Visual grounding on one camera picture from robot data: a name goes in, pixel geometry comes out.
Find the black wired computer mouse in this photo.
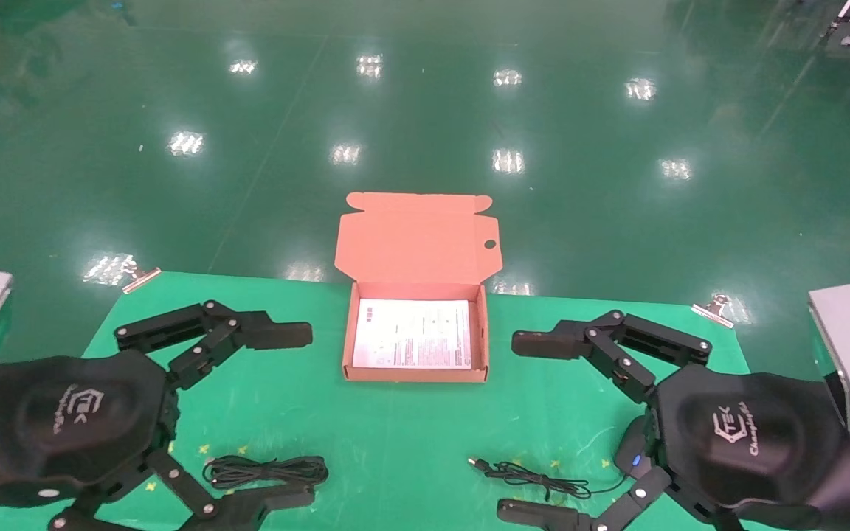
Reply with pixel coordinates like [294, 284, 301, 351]
[467, 417, 654, 501]

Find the black data cable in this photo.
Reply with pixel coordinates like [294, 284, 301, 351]
[202, 455, 328, 489]

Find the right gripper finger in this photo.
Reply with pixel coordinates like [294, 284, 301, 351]
[497, 471, 739, 531]
[511, 310, 712, 403]

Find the metal binder clip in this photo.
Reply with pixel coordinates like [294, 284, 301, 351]
[122, 262, 162, 294]
[691, 294, 736, 329]

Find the green table mat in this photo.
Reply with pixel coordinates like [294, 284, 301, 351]
[0, 271, 813, 531]

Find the brown cardboard box open lid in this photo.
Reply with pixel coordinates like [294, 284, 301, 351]
[334, 192, 503, 383]

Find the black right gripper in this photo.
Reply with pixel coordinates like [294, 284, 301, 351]
[646, 365, 850, 531]

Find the white printed paper sheet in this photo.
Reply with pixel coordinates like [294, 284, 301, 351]
[352, 298, 473, 369]

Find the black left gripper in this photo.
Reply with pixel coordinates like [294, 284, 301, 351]
[0, 301, 315, 531]

